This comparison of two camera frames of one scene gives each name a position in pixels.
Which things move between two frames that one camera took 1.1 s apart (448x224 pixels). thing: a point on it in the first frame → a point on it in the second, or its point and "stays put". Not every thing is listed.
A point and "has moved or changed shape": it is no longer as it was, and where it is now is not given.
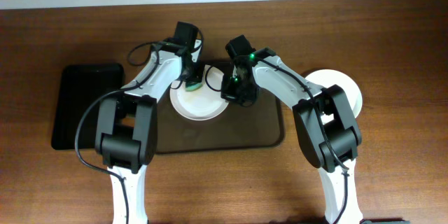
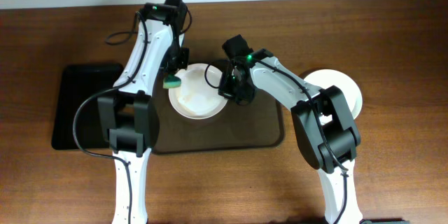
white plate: [325, 78] stays put
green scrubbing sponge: [190, 87] has moved or changed shape
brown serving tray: [259, 126] stays put
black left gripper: [195, 75] → [178, 64]
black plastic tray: [80, 85] stays put
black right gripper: [234, 92] stays put
